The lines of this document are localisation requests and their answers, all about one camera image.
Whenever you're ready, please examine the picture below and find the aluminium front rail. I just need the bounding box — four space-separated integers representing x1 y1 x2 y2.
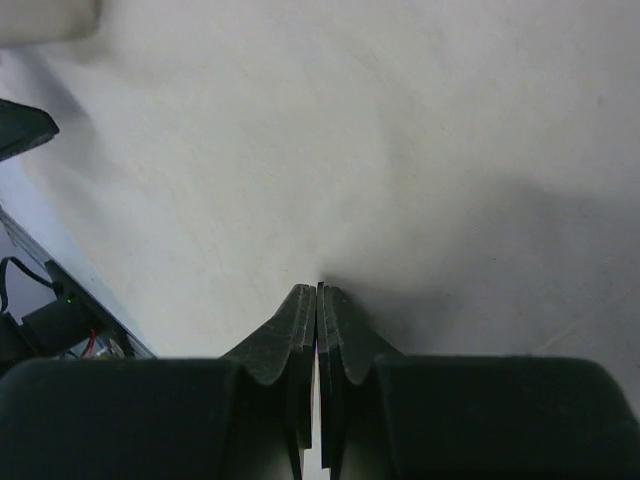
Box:
1 208 52 282

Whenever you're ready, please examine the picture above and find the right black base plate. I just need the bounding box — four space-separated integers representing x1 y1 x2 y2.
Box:
1 257 152 373

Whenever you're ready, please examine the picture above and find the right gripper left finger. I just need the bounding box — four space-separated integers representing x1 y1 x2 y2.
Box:
1 284 316 479

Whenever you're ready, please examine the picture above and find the beige wrapping cloth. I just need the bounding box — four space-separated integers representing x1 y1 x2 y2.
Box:
1 0 102 48

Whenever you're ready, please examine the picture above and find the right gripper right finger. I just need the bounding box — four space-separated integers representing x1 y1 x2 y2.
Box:
317 285 639 479

